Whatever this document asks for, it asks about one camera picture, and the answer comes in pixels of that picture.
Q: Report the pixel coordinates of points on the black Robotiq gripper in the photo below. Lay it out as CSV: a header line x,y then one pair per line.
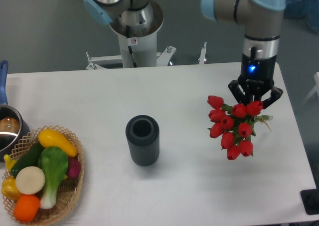
x,y
257,70

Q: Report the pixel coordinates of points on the red tulip bouquet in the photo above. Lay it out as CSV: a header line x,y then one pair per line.
x,y
235,125

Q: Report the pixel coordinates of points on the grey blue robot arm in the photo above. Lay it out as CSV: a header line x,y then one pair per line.
x,y
261,18

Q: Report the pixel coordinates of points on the dark grey ribbed vase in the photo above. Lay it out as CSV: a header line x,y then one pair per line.
x,y
143,137

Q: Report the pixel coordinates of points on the white furniture leg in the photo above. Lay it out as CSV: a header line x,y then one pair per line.
x,y
312,95

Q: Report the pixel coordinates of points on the blue plastic bag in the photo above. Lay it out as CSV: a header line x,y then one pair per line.
x,y
307,9

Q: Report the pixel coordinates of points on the black device at table edge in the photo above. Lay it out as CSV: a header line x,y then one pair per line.
x,y
310,200

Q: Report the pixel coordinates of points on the purple red radish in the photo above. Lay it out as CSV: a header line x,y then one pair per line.
x,y
74,168

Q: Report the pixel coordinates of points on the yellow squash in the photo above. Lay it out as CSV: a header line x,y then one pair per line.
x,y
50,138

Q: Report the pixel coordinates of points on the green bok choy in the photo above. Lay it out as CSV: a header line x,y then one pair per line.
x,y
54,163

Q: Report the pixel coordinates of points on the green cucumber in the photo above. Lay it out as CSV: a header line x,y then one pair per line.
x,y
30,158

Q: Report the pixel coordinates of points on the cream round radish slice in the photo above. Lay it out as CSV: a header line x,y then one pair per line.
x,y
30,180

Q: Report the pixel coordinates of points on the yellow banana tip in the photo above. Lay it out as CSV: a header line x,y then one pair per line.
x,y
9,162

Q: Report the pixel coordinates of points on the orange fruit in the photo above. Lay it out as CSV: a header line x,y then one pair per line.
x,y
26,208

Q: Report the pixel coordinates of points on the woven wicker basket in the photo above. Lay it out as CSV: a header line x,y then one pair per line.
x,y
69,190

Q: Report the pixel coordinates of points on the yellow bell pepper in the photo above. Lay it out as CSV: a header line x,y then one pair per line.
x,y
9,189

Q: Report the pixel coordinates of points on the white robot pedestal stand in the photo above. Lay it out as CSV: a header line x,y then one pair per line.
x,y
137,33

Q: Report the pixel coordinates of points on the blue handled steel saucepan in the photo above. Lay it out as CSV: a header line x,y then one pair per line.
x,y
12,125

